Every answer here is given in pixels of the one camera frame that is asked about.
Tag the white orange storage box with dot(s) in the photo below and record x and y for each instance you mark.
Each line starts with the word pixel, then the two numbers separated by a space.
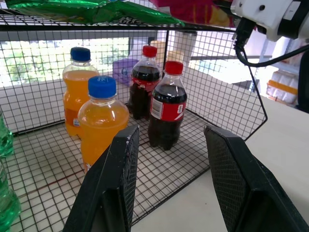
pixel 282 88

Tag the green soda bottle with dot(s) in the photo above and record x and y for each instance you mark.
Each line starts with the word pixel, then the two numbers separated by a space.
pixel 4 140
pixel 7 205

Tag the purple plastic box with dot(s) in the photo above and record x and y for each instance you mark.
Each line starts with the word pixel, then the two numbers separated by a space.
pixel 123 70

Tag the orange soda bottle blue cap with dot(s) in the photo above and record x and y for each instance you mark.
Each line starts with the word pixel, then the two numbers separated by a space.
pixel 102 120
pixel 77 84

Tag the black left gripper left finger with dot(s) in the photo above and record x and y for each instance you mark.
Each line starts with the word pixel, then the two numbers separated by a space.
pixel 106 183

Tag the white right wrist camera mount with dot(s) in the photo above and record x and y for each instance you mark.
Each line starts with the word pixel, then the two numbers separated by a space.
pixel 262 13

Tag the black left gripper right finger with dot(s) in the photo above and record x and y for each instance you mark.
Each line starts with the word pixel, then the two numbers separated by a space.
pixel 243 183

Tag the green snack bag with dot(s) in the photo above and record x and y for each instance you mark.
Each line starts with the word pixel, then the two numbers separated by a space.
pixel 96 10

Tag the red snack bag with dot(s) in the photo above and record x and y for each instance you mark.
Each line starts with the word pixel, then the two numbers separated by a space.
pixel 193 10

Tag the cola bottle red cap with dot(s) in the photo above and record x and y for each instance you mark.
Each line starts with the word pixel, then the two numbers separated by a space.
pixel 142 84
pixel 167 113

